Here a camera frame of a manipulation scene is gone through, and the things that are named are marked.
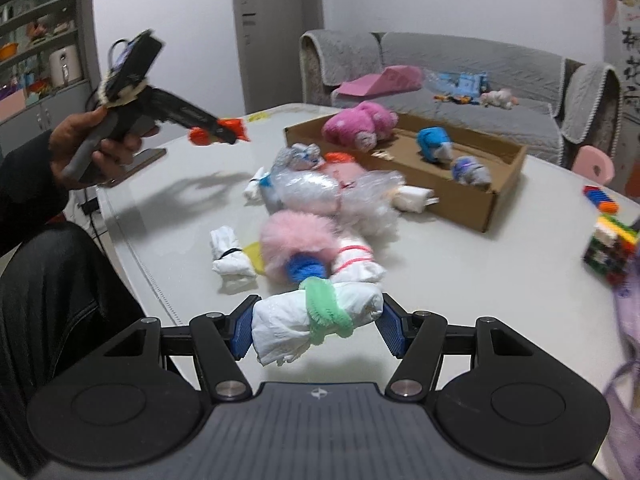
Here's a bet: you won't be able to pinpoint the white desktop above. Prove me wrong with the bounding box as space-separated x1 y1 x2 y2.
95 102 640 411

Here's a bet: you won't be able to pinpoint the white pink plush toy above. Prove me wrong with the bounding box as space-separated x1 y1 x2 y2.
479 88 519 110

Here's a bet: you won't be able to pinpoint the pink plush roll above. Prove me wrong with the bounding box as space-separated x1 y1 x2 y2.
321 101 400 151

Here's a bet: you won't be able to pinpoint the grey door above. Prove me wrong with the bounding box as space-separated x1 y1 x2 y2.
230 0 326 117

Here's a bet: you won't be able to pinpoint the white kitchen appliance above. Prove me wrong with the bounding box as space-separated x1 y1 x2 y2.
48 44 81 89

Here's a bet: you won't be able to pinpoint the white cloth bundle red band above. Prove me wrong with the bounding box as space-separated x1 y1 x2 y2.
327 232 387 286

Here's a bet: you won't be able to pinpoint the white cloth bundle green scrunchie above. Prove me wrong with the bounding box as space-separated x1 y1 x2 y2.
251 277 385 367

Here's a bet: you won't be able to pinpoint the silver plastic bag knot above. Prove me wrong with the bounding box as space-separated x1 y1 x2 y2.
272 143 324 174

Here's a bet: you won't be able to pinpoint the colourful building block strip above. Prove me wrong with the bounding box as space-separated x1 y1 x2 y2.
582 185 621 214

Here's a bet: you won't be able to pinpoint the white cloth roll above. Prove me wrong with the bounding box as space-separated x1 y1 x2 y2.
394 185 441 212

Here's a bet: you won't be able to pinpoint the blue toy castle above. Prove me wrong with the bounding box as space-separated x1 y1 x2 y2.
452 73 489 99

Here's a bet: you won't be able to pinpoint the clear plastic bag bundle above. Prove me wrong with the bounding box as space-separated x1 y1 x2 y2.
260 170 347 217

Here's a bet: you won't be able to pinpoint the cardboard box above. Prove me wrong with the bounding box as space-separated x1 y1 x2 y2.
283 111 529 234

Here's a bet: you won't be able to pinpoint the dark smartphone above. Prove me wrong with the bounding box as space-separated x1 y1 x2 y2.
97 147 169 189

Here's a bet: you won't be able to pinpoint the pink fluffy ball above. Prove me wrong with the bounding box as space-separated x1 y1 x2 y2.
260 210 342 281

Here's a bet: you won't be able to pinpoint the pale purple sock roll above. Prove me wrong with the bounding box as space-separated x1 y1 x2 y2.
450 156 494 189

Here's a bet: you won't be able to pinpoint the small white cloth bundle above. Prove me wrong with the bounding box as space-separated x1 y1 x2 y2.
243 167 274 202

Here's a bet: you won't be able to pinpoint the pink flat box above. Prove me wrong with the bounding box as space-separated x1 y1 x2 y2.
332 65 426 99

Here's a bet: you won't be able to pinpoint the grey shelf cabinet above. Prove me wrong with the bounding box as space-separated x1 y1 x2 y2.
0 0 101 161

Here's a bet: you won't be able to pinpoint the clear plastic toy bag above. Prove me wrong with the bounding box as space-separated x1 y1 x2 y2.
425 70 457 92

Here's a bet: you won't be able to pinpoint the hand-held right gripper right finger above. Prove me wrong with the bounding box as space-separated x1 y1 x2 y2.
375 294 538 404

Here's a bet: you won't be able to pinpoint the grey flower sticker wardrobe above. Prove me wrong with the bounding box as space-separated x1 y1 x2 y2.
599 0 640 197

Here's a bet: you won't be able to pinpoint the blue sock roll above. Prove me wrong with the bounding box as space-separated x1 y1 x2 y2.
416 127 454 163

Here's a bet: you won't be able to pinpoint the grey quilted armrest cover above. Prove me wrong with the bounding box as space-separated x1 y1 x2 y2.
561 59 624 144
299 29 384 87

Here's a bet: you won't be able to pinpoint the black power cable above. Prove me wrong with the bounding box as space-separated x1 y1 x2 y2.
77 197 109 261

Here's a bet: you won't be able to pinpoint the person's black leather clothing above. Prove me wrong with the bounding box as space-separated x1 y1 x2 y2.
0 221 173 478

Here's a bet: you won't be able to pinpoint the person's left hand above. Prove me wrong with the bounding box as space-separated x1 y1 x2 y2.
49 109 161 192

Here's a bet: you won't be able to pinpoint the colourful building block cube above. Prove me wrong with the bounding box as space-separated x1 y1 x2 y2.
582 213 640 287

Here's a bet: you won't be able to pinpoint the grey covered sofa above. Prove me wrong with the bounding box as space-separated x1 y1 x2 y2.
299 29 624 167

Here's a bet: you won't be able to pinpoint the crinkled clear plastic bag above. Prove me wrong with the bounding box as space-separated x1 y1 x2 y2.
332 170 407 239

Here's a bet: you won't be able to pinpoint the person's left forearm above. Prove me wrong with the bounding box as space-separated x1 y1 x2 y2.
0 129 70 257

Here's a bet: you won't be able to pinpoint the grey quilted sofa cover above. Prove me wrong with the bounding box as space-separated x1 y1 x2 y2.
331 31 585 152

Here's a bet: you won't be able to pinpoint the purple cloth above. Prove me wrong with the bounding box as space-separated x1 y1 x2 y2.
602 255 640 480

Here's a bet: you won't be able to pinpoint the blue fuzzy scrunchie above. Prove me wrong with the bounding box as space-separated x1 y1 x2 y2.
286 252 331 281

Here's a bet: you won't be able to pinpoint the yellow flat piece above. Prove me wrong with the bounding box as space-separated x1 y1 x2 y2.
242 241 266 276

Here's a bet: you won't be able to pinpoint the white cloth bundle black band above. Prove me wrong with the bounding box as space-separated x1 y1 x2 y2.
209 226 259 291

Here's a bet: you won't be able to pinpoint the pink plastic chair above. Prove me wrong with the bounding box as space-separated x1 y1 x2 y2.
572 143 615 192

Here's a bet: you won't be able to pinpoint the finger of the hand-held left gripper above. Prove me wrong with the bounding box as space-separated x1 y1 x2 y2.
207 118 240 145

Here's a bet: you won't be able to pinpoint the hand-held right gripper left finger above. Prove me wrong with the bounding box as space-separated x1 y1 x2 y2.
102 295 263 404

